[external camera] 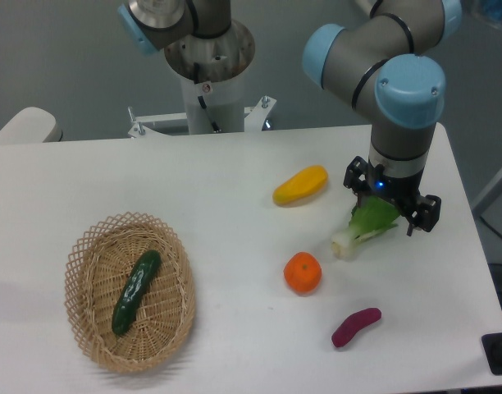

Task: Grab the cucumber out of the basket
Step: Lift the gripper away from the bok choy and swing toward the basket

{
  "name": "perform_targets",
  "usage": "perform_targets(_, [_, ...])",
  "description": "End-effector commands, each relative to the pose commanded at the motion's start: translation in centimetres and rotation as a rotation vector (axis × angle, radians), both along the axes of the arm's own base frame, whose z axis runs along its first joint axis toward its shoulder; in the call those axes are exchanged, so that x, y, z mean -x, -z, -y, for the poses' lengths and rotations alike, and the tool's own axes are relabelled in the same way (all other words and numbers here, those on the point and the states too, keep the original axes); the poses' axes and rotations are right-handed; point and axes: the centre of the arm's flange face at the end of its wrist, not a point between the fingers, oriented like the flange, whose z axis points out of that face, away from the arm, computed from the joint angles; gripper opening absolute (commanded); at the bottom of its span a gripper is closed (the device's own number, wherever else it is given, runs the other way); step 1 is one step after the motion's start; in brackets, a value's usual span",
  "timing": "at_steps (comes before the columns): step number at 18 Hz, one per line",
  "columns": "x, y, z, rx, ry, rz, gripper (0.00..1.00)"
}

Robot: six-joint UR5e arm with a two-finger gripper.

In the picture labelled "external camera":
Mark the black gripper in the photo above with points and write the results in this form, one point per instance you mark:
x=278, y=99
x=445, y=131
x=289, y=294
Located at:
x=395, y=182

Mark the green cucumber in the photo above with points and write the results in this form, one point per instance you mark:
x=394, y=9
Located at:
x=141, y=275

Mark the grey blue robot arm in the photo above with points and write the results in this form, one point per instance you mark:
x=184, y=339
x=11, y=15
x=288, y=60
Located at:
x=379, y=69

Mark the woven wicker basket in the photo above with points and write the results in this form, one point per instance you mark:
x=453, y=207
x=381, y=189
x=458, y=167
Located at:
x=96, y=272

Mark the green bok choy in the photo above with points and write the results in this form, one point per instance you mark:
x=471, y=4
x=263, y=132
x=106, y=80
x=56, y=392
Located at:
x=373, y=217

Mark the yellow mango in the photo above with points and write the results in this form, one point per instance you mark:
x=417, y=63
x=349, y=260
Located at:
x=305, y=183

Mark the white furniture at right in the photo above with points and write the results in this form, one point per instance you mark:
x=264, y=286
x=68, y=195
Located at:
x=488, y=195

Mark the orange tangerine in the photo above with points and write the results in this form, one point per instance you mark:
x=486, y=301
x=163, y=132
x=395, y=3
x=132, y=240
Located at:
x=303, y=273

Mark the purple sweet potato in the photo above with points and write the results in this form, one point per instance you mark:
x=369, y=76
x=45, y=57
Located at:
x=353, y=324

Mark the black device at table edge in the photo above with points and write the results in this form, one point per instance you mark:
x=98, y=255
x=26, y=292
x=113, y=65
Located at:
x=492, y=344

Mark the white chair back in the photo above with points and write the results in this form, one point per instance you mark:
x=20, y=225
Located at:
x=31, y=125

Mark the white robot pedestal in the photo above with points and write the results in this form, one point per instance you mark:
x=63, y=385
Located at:
x=212, y=80

